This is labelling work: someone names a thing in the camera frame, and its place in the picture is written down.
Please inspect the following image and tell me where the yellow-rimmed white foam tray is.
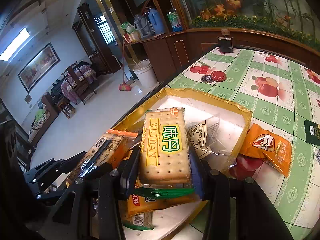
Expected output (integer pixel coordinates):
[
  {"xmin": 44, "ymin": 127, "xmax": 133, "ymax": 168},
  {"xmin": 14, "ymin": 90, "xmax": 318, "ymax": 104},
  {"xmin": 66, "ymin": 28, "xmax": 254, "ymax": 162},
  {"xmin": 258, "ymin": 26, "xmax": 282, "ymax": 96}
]
[{"xmin": 115, "ymin": 88, "xmax": 252, "ymax": 239}]

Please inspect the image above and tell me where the orange cracker pack with barcode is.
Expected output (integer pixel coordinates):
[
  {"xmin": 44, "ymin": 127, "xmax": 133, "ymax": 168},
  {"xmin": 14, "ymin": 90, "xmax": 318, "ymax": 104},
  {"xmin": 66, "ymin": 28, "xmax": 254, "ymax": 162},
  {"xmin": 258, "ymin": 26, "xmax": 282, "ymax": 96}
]
[{"xmin": 66, "ymin": 129, "xmax": 138, "ymax": 186}]

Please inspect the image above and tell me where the clear bag with calligraphy label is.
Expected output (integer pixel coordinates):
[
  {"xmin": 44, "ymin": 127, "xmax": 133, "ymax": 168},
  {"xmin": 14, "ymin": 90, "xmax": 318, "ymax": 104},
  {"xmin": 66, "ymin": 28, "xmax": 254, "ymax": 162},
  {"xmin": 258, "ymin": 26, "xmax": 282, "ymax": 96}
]
[{"xmin": 187, "ymin": 114, "xmax": 236, "ymax": 173}]

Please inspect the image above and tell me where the blue thermos jug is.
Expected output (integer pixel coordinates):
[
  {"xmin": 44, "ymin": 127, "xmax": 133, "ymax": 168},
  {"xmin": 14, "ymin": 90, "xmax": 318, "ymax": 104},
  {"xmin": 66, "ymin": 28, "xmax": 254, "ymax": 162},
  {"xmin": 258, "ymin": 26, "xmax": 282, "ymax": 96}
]
[{"xmin": 148, "ymin": 8, "xmax": 165, "ymax": 35}]

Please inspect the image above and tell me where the red broom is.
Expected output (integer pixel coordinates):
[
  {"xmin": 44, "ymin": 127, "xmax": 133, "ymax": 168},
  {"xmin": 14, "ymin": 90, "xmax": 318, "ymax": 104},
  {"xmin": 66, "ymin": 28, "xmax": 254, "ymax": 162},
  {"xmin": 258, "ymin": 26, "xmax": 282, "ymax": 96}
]
[{"xmin": 117, "ymin": 46, "xmax": 132, "ymax": 92}]

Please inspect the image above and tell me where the grey thermos jug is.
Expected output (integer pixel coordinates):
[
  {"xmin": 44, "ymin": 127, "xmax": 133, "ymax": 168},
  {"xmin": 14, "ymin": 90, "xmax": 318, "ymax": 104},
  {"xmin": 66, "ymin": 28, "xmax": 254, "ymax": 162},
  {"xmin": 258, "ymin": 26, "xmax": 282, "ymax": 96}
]
[{"xmin": 134, "ymin": 14, "xmax": 152, "ymax": 38}]

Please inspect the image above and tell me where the orange snack packet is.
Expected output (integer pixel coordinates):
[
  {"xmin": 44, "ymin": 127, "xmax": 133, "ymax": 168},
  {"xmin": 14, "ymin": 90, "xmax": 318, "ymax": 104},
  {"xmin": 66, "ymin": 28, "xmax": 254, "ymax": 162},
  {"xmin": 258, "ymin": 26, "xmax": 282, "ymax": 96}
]
[{"xmin": 118, "ymin": 200, "xmax": 153, "ymax": 231}]

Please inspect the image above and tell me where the flower display glass case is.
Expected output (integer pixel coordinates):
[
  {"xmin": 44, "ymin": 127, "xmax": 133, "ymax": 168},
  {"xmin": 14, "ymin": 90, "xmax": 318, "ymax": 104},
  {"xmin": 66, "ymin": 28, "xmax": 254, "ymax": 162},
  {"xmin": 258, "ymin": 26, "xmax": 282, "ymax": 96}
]
[{"xmin": 171, "ymin": 0, "xmax": 319, "ymax": 50}]

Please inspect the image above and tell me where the framed wall painting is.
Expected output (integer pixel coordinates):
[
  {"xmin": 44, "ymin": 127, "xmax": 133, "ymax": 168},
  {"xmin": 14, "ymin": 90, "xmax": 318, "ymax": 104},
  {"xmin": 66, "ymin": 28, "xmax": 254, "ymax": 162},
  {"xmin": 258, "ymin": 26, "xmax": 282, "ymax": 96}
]
[{"xmin": 17, "ymin": 42, "xmax": 60, "ymax": 93}]

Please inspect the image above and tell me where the Weidan soda cracker pack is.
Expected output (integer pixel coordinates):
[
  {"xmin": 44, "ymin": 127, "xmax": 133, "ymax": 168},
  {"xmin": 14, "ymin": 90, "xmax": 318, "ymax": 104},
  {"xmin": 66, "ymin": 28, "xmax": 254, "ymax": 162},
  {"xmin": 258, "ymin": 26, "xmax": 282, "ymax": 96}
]
[{"xmin": 133, "ymin": 107, "xmax": 195, "ymax": 199}]

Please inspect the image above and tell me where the wooden chair with cloth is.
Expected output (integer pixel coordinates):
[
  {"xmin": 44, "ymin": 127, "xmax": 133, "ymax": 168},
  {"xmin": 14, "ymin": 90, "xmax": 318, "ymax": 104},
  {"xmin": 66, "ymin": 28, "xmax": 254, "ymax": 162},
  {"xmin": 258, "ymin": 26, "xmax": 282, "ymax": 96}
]
[{"xmin": 61, "ymin": 61, "xmax": 99, "ymax": 105}]

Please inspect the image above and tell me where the green plaid fruit tablecloth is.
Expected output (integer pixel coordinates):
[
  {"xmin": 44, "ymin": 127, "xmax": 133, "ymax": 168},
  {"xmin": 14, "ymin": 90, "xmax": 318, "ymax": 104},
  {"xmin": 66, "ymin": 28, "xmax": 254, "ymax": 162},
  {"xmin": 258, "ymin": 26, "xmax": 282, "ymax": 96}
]
[{"xmin": 169, "ymin": 48, "xmax": 319, "ymax": 239}]

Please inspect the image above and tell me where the small orange chip bag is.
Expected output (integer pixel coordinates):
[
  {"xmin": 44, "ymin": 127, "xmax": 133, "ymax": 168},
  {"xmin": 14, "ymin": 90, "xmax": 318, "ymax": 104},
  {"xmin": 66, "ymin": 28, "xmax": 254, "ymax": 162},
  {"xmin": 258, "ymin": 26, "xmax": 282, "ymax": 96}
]
[{"xmin": 239, "ymin": 124, "xmax": 292, "ymax": 177}]

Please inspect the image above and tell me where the white plastic bucket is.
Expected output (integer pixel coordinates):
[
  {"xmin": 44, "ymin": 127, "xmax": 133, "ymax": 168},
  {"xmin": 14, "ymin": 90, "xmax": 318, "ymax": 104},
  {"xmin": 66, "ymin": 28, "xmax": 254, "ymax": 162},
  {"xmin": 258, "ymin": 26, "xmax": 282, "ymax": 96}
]
[{"xmin": 133, "ymin": 59, "xmax": 158, "ymax": 88}]

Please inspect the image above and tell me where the large yellow biscuit pack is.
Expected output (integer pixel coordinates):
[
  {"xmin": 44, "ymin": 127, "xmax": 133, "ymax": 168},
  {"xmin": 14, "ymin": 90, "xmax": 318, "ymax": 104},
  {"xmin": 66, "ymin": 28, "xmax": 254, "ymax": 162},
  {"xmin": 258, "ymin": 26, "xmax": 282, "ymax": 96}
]
[{"xmin": 119, "ymin": 178, "xmax": 200, "ymax": 219}]

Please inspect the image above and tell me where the dark ink bottle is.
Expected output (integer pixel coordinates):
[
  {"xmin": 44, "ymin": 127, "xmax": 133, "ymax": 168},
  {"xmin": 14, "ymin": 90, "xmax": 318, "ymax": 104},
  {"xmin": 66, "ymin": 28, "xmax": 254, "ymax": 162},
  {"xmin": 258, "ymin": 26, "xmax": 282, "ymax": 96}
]
[{"xmin": 217, "ymin": 29, "xmax": 233, "ymax": 53}]

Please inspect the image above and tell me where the dark green snack packet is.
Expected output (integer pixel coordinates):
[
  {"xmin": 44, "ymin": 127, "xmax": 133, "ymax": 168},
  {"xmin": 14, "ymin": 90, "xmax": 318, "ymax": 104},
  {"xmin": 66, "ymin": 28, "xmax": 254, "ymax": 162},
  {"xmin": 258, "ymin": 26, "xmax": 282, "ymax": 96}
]
[{"xmin": 304, "ymin": 120, "xmax": 320, "ymax": 146}]

